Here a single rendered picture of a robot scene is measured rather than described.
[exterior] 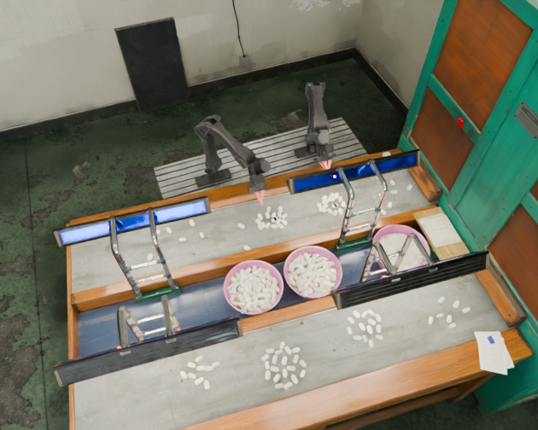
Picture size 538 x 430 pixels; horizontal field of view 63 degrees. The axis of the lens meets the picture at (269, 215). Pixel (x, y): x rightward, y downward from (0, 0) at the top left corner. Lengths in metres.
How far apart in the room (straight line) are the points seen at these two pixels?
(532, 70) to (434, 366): 1.15
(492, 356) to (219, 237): 1.28
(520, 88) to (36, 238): 2.96
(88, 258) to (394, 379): 1.46
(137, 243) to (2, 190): 1.81
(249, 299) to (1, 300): 1.79
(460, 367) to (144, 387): 1.25
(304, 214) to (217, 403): 0.98
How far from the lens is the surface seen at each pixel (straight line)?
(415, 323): 2.04
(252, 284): 2.03
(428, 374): 1.95
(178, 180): 2.52
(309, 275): 2.06
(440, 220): 2.32
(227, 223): 2.22
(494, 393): 2.62
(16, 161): 4.02
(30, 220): 3.56
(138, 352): 1.59
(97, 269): 2.22
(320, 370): 1.89
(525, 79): 1.82
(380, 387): 1.89
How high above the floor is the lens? 2.54
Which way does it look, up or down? 54 degrees down
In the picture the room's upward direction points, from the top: straight up
